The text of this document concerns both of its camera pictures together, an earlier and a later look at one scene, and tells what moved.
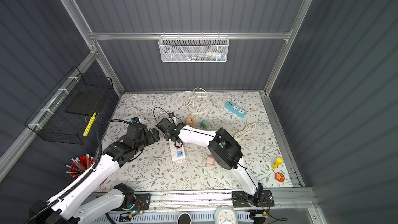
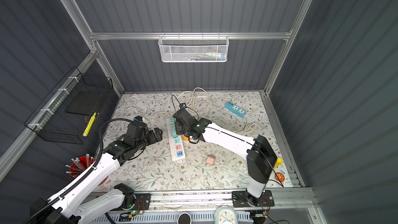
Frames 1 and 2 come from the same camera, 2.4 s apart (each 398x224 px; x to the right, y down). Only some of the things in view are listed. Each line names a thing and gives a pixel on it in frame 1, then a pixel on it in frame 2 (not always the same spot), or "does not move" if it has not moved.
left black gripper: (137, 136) does not move
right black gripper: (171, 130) -> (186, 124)
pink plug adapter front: (210, 160) does not move
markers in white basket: (207, 56) does not move
